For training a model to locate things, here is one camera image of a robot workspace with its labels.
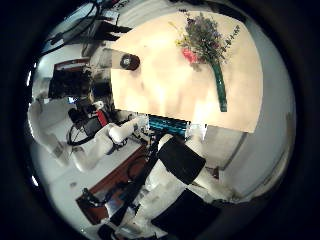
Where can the teal table frame rail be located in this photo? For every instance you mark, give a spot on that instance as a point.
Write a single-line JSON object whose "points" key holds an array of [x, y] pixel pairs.
{"points": [[168, 124]]}

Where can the clear plastic cup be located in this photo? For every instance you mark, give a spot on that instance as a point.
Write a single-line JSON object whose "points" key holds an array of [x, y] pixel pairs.
{"points": [[128, 61]]}

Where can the brown wooden base board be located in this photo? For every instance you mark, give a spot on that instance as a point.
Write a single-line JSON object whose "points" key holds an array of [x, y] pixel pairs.
{"points": [[110, 186]]}

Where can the flower bouquet with green wrap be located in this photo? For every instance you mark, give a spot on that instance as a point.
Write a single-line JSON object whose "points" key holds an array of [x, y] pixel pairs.
{"points": [[204, 40]]}

